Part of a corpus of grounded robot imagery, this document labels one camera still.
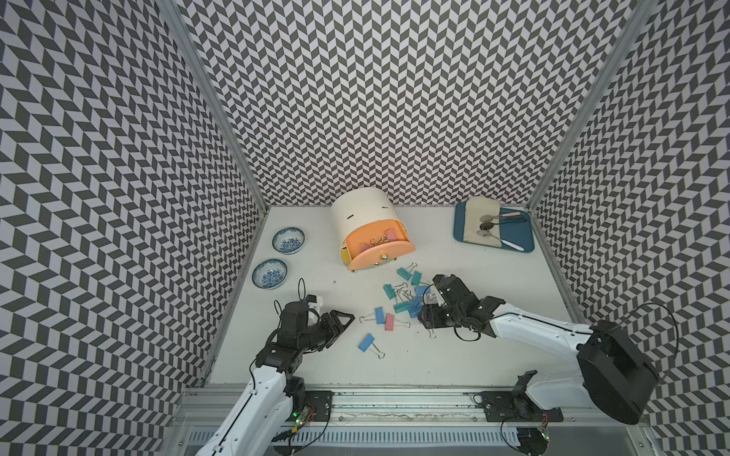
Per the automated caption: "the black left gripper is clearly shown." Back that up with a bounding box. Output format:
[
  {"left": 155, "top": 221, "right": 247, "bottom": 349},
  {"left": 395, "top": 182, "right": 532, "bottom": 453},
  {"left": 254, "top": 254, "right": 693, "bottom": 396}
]
[{"left": 297, "top": 309, "right": 355, "bottom": 352}]

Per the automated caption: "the orange pink top drawer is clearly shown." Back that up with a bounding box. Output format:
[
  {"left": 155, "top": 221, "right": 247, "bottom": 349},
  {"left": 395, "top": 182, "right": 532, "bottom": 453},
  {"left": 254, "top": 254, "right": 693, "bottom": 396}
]
[{"left": 340, "top": 220, "right": 416, "bottom": 272}]

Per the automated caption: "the cream round drawer cabinet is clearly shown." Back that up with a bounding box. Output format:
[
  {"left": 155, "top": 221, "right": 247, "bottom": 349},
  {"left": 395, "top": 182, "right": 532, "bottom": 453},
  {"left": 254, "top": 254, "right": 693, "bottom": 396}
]
[{"left": 331, "top": 187, "right": 399, "bottom": 269}]

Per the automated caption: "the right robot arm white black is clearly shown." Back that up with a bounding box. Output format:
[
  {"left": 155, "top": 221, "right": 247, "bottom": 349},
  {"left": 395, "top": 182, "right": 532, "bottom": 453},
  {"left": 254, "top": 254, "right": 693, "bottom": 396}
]
[{"left": 419, "top": 275, "right": 662, "bottom": 426}]

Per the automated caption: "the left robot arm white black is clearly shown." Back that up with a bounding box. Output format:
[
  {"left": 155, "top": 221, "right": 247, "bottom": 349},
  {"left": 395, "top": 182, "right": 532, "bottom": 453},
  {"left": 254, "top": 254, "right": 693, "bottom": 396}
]
[{"left": 197, "top": 296, "right": 355, "bottom": 455}]

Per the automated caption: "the blue binder clip pile middle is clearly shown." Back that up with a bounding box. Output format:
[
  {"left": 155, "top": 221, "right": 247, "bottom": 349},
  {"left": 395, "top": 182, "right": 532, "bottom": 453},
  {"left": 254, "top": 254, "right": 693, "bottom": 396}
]
[{"left": 411, "top": 294, "right": 424, "bottom": 309}]

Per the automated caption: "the green binder clip centre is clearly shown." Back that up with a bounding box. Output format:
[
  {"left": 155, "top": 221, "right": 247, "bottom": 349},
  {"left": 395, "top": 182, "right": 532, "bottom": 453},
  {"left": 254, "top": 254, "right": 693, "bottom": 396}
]
[{"left": 394, "top": 294, "right": 411, "bottom": 314}]

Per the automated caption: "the green binder clip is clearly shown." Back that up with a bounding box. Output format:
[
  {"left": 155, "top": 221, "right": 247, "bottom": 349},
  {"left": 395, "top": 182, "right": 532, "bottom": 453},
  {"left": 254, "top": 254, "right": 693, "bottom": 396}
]
[
  {"left": 410, "top": 271, "right": 433, "bottom": 287},
  {"left": 383, "top": 282, "right": 408, "bottom": 301},
  {"left": 397, "top": 262, "right": 417, "bottom": 280},
  {"left": 394, "top": 294, "right": 411, "bottom": 314}
]

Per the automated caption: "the green binder clip top right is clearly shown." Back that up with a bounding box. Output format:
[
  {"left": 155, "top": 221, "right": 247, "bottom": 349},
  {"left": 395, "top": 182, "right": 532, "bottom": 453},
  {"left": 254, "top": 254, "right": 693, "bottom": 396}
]
[{"left": 410, "top": 271, "right": 433, "bottom": 287}]

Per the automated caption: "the blue binder clip front left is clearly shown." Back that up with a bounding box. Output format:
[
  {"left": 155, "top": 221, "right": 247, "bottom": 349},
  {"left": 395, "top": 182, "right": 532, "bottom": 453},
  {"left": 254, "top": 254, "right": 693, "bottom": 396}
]
[{"left": 357, "top": 334, "right": 385, "bottom": 359}]

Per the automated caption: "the blue binder clip middle left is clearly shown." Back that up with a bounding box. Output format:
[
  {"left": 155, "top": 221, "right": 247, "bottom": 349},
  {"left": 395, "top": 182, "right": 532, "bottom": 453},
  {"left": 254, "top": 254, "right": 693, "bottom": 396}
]
[{"left": 359, "top": 307, "right": 386, "bottom": 325}]

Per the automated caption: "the green binder clip left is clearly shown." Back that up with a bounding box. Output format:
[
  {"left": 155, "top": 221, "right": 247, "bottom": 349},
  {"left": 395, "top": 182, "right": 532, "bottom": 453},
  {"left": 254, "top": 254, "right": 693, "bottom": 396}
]
[{"left": 383, "top": 282, "right": 408, "bottom": 301}]

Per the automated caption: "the blue floral bowl near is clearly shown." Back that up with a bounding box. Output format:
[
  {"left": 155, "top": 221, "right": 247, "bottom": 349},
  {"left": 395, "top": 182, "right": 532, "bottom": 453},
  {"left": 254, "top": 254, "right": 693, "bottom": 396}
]
[{"left": 251, "top": 258, "right": 288, "bottom": 290}]

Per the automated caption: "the blue floral bowl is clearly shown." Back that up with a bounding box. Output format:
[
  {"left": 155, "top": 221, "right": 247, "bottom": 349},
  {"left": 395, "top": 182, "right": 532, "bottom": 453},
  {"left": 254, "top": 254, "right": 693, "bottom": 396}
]
[
  {"left": 272, "top": 227, "right": 306, "bottom": 255},
  {"left": 251, "top": 258, "right": 288, "bottom": 290}
]

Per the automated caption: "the blue floral bowl far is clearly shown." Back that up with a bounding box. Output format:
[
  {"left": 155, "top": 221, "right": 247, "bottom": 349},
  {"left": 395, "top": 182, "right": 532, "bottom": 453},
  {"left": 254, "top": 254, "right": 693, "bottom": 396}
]
[{"left": 272, "top": 227, "right": 306, "bottom": 255}]

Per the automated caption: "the beige folded cloth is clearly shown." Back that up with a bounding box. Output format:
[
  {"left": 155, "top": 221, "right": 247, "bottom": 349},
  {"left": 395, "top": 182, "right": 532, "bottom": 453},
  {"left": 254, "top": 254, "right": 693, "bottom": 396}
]
[{"left": 463, "top": 196, "right": 502, "bottom": 248}]

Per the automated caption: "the teal blue tray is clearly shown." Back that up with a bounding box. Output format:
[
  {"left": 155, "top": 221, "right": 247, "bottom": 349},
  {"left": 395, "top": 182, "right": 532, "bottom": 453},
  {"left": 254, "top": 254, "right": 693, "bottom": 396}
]
[{"left": 452, "top": 203, "right": 536, "bottom": 254}]

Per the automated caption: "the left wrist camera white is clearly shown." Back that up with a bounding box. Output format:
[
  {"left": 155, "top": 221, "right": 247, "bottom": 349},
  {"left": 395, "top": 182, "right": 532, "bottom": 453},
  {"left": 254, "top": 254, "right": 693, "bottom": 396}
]
[{"left": 305, "top": 294, "right": 322, "bottom": 315}]

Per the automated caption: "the white handled spoon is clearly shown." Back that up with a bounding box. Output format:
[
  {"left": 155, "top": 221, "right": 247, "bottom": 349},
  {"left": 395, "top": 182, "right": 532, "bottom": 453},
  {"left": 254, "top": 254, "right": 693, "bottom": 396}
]
[{"left": 477, "top": 230, "right": 526, "bottom": 252}]

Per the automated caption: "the teal handled spoon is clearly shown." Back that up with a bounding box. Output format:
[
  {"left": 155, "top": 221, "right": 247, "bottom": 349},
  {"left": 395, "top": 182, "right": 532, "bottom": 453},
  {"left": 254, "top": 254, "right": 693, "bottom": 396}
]
[{"left": 479, "top": 217, "right": 528, "bottom": 230}]

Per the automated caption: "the pink handled spoon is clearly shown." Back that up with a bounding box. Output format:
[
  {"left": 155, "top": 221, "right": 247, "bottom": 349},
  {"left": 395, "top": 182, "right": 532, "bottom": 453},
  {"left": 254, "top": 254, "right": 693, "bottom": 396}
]
[{"left": 480, "top": 211, "right": 525, "bottom": 223}]

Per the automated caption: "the aluminium front rail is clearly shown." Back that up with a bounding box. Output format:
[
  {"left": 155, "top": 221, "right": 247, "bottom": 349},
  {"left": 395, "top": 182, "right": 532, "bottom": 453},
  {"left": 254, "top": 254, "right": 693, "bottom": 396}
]
[{"left": 170, "top": 386, "right": 651, "bottom": 429}]

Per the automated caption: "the aluminium corner post left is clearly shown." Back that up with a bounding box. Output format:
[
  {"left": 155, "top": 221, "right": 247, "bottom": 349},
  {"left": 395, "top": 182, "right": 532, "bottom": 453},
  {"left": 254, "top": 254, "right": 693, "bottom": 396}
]
[{"left": 156, "top": 0, "right": 268, "bottom": 213}]

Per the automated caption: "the aluminium corner post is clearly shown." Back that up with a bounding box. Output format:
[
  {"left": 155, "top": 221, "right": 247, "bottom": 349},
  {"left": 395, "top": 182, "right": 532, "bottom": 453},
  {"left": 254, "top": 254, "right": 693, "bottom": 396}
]
[
  {"left": 156, "top": 0, "right": 268, "bottom": 213},
  {"left": 527, "top": 0, "right": 659, "bottom": 210}
]

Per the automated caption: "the aluminium corner post right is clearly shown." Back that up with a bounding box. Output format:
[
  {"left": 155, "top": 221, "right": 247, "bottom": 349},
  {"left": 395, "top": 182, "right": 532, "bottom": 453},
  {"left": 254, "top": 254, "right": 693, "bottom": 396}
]
[{"left": 527, "top": 0, "right": 659, "bottom": 210}]

